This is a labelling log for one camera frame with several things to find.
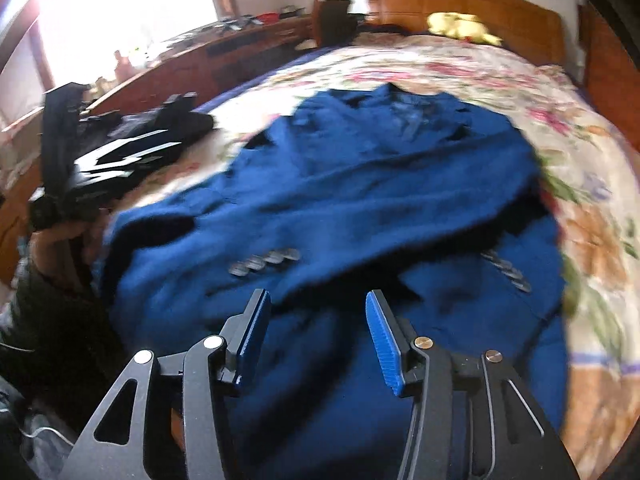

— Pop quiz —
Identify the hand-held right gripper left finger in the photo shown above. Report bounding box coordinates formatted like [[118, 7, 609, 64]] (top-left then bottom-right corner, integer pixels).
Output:
[[57, 288, 272, 480]]

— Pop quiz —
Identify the floral blanket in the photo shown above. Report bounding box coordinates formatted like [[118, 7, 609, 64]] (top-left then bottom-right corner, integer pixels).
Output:
[[190, 42, 640, 471]]

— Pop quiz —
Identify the yellow plush toy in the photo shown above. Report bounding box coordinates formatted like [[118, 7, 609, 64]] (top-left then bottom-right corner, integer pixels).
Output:
[[426, 11, 503, 46]]

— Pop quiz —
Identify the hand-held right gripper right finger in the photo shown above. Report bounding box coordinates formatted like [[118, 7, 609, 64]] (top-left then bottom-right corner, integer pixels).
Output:
[[365, 290, 581, 480]]

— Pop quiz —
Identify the wooden chair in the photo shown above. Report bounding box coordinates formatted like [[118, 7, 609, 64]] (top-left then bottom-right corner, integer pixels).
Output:
[[312, 0, 361, 47]]

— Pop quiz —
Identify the black clothes pile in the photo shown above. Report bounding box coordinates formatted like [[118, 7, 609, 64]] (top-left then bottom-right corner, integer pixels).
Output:
[[80, 110, 216, 161]]

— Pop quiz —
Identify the wooden desk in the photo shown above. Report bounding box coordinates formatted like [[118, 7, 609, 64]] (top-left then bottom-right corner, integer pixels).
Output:
[[0, 15, 321, 261]]

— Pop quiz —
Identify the window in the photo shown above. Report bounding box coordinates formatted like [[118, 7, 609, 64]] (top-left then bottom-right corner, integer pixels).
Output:
[[0, 0, 236, 126]]

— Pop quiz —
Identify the blue suit jacket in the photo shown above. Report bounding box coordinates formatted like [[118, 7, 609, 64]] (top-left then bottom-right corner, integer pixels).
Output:
[[97, 84, 571, 480]]

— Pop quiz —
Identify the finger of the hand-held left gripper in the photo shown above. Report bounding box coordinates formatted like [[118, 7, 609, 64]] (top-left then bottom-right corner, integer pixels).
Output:
[[85, 92, 198, 136], [75, 130, 183, 193]]

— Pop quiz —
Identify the person's left hand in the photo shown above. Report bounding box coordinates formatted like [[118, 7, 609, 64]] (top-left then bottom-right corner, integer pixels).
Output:
[[30, 220, 101, 281]]

